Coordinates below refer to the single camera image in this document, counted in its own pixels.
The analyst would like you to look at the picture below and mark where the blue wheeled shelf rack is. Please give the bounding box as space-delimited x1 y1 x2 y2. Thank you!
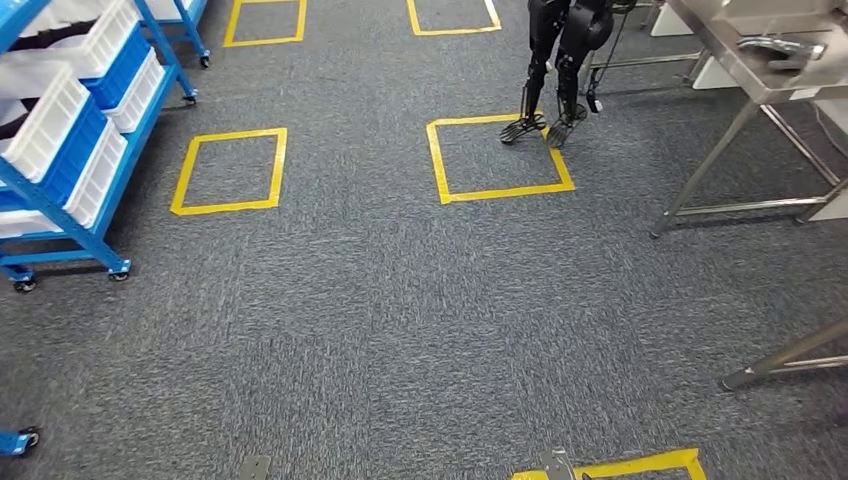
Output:
135 0 212 70

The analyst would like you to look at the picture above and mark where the black plastic part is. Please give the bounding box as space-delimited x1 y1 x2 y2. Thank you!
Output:
11 19 94 53

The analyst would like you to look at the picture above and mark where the yellow floor tape square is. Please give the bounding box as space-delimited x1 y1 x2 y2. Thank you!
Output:
510 449 708 480
427 113 576 205

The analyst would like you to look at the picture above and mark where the black humanoid robot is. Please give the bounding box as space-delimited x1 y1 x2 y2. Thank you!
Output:
500 0 637 150

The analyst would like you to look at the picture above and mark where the white plastic bin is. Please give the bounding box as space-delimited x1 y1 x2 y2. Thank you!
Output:
0 122 128 240
102 49 166 134
19 0 140 77
0 62 91 183

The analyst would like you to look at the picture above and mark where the blue plastic bin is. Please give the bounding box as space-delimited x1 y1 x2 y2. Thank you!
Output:
79 26 152 111
0 99 109 207

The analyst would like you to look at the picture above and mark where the stainless steel side table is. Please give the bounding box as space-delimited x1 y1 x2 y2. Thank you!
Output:
649 0 848 240

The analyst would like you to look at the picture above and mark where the small blue metal frame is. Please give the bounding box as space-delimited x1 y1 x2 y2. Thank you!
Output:
0 0 200 294

